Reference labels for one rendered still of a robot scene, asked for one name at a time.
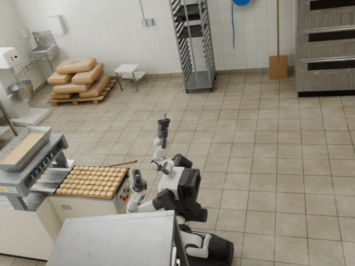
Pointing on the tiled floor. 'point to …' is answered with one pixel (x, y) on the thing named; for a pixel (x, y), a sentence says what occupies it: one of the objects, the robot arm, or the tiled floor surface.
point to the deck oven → (325, 48)
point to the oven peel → (282, 64)
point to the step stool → (130, 74)
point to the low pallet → (84, 97)
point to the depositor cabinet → (31, 224)
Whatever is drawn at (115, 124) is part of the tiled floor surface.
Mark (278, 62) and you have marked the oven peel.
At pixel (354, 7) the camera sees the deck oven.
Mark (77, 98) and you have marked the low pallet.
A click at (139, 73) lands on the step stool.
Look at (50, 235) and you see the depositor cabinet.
